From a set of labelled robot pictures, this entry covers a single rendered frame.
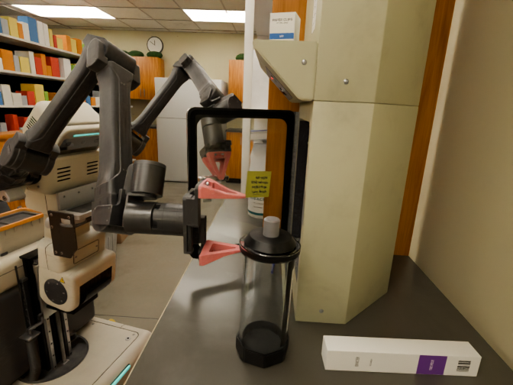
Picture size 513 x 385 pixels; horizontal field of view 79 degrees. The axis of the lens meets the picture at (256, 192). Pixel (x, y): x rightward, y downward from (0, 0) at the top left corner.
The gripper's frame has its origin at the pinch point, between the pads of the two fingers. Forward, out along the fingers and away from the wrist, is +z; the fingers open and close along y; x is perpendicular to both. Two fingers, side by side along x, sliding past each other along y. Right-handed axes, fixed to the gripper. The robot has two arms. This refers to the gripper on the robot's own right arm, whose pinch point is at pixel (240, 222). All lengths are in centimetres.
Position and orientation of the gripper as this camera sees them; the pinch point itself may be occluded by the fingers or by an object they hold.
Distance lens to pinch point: 54.9
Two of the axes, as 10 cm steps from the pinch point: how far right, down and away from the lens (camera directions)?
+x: 0.5, -2.5, 9.7
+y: 0.4, -9.7, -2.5
